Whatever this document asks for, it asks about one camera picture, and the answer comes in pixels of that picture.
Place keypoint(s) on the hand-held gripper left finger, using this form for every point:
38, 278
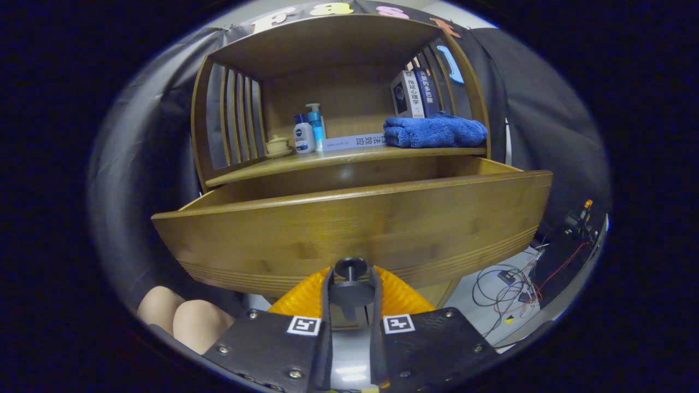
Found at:
326, 349

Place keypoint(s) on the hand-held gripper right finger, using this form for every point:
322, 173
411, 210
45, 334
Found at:
377, 355

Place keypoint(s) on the black drawer knob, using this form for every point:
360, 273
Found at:
351, 292

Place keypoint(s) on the wooden drawer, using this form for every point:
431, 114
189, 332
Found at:
355, 229

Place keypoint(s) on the wooden countertop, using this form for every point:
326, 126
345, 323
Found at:
284, 164

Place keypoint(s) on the person's right leg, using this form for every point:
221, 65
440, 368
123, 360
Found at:
202, 327

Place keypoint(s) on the person's leg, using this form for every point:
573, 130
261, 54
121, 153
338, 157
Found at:
158, 308
202, 327

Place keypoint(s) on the person's left leg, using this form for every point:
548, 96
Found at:
158, 308

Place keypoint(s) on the pale grey lying book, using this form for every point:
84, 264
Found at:
349, 143

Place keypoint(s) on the beige lidded teacup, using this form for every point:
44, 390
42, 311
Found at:
278, 146

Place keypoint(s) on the white bottle blue cap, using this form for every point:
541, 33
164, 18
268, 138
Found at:
304, 139

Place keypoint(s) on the blue pump bottle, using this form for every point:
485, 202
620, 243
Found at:
317, 128

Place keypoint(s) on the blue folded towel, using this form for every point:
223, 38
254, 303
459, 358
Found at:
431, 134

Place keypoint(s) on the black orange device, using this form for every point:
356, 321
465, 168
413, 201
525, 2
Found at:
574, 221

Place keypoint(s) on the white grey standing book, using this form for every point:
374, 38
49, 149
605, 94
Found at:
407, 95

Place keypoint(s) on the dark blue standing book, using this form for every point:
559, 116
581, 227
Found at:
428, 93

